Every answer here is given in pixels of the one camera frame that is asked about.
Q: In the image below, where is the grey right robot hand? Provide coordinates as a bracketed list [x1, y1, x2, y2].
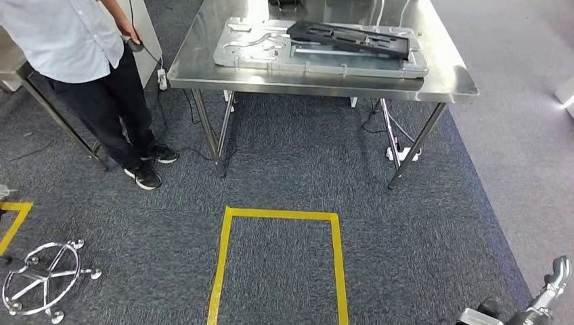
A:
[477, 255, 573, 325]

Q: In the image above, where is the person's hand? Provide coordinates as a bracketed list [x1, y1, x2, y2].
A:
[117, 23, 142, 46]

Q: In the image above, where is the black plastic panel part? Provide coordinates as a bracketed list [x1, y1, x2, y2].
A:
[286, 20, 411, 60]

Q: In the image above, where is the stainless steel workbench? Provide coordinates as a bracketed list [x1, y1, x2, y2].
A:
[167, 0, 480, 190]

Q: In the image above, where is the person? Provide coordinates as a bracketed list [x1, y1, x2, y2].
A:
[0, 0, 179, 191]

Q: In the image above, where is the aluminium fixture plate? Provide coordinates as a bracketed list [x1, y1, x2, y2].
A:
[213, 17, 429, 81]

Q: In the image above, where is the white box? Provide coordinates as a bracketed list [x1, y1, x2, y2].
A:
[554, 76, 574, 119]

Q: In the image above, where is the chrome star caster chair base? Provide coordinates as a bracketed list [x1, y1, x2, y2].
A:
[1, 238, 103, 325]

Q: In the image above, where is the black controller cable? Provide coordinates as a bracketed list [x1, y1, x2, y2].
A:
[128, 0, 164, 72]

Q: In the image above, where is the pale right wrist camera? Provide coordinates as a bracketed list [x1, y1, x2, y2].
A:
[456, 308, 506, 325]

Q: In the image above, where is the thin black floor cable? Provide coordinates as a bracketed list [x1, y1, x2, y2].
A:
[9, 140, 55, 163]

